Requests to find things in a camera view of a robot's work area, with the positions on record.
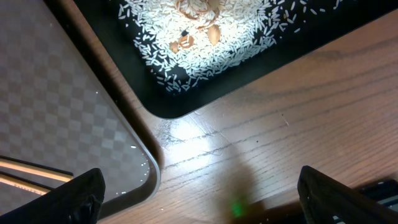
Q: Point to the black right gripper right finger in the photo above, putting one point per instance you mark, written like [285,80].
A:
[322,198]

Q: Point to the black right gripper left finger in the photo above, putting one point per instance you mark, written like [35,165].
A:
[78,201]

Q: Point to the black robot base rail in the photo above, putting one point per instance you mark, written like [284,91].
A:
[383,197]

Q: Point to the wooden chopstick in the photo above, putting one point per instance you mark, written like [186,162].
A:
[5,179]
[51,174]

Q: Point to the cooked rice leftovers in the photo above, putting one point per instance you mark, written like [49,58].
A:
[186,42]

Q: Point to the black waste tray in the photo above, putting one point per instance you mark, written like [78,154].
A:
[314,33]

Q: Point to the dark brown serving tray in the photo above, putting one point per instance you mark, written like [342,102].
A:
[55,112]

